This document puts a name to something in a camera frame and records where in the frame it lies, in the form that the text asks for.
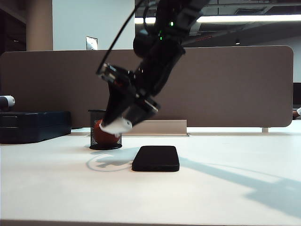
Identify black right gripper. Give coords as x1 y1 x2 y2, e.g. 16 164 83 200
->
102 50 186 127

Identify white wireless headphone case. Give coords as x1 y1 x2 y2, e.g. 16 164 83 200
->
100 117 133 137

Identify orange ball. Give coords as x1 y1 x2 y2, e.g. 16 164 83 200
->
93 119 119 145

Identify black mesh pen holder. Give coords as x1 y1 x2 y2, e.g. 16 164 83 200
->
88 109 123 151

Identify black smartphone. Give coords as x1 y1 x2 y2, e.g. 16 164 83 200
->
131 145 181 173

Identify dark blue box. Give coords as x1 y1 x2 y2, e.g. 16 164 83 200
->
0 111 72 145

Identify brown desk divider panel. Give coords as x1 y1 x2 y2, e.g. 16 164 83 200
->
0 45 294 129

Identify white grey cylindrical device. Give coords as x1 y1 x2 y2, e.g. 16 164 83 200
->
0 95 16 112

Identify long ceiling light strip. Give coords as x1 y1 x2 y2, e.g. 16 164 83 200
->
134 14 301 24

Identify computer monitor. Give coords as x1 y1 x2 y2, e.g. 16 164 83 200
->
293 82 301 104

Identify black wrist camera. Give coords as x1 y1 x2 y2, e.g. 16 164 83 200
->
96 63 136 89

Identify beige cable tray flap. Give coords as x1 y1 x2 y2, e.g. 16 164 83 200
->
121 120 188 137

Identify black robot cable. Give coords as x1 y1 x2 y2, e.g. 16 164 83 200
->
95 0 148 76

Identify silver metal wall plate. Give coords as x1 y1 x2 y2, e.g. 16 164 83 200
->
86 36 99 51

